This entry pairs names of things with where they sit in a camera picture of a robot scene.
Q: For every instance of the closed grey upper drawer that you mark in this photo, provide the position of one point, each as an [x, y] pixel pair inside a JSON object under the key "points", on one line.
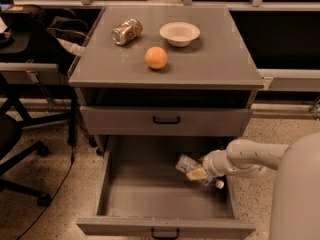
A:
{"points": [[101, 120]]}

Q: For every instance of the crushed metallic soda can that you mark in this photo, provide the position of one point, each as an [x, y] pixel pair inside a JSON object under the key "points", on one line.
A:
{"points": [[127, 31]]}

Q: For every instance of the black backpack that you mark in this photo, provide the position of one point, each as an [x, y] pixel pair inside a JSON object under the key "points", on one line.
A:
{"points": [[71, 33]]}

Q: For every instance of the white paper bowl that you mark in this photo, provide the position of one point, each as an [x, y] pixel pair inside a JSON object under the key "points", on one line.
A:
{"points": [[179, 34]]}

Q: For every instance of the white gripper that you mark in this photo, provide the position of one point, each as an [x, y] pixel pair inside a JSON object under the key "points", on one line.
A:
{"points": [[212, 164]]}

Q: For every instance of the clear plastic water bottle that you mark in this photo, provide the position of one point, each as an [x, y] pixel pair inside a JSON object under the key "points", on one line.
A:
{"points": [[185, 164]]}

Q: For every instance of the orange fruit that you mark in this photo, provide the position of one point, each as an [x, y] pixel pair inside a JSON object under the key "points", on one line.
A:
{"points": [[156, 58]]}

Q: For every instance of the grey drawer cabinet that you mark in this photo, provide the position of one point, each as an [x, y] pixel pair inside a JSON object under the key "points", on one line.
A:
{"points": [[165, 71]]}

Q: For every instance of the open grey lower drawer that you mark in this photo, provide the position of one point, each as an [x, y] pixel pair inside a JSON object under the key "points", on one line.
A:
{"points": [[142, 194]]}

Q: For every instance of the grey side desk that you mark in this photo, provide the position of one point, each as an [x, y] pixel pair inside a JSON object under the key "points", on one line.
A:
{"points": [[44, 83]]}

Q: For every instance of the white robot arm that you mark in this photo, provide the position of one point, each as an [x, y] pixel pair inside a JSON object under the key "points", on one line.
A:
{"points": [[295, 213]]}

